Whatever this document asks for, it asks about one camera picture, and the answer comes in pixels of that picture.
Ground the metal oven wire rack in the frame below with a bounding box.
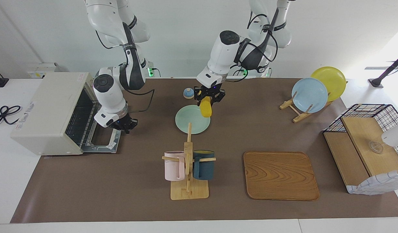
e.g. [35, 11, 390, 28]
[66, 89, 101, 148]

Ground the glass oven door with handle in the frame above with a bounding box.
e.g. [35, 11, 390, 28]
[81, 125, 122, 153]

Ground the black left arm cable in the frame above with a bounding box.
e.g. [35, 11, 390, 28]
[247, 12, 279, 74]

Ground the yellow corn cob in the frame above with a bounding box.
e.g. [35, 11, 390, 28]
[200, 98, 213, 118]

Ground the coiled black cable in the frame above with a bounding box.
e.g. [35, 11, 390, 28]
[0, 105, 22, 127]

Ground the cream toaster oven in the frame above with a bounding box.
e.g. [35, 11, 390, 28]
[10, 72, 122, 156]

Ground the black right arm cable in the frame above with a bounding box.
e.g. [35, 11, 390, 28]
[123, 88, 155, 114]

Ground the black angled camera stand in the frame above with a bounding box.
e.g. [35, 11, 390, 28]
[368, 52, 398, 88]

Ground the wooden serving tray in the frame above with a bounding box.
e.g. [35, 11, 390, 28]
[243, 151, 319, 201]

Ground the dark blue mug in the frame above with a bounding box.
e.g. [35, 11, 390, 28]
[192, 150, 215, 181]

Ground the light blue plate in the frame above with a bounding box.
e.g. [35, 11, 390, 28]
[291, 78, 328, 114]

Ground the wooden stepped shelf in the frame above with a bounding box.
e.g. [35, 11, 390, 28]
[324, 116, 398, 186]

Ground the pink mug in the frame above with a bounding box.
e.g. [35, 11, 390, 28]
[164, 151, 186, 182]

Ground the white rounded object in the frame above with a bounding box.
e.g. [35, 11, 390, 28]
[381, 121, 398, 148]

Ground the wooden plate rack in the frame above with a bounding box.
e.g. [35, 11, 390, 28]
[280, 81, 348, 124]

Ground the small clear glass piece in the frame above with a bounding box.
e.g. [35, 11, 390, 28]
[369, 141, 384, 154]

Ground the wooden mug tree stand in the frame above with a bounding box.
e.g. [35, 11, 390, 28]
[162, 122, 216, 200]

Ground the wire basket shelf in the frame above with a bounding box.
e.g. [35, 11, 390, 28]
[323, 104, 398, 195]

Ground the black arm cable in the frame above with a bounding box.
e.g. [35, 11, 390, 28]
[123, 88, 155, 114]
[247, 12, 279, 74]

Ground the brown table mat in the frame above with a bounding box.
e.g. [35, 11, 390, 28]
[10, 78, 398, 224]

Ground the pale green plate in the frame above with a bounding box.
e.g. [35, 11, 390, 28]
[175, 105, 211, 135]

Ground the yellow plate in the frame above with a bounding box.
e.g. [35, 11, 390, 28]
[311, 66, 347, 102]

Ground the white box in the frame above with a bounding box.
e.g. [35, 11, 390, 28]
[27, 62, 62, 79]

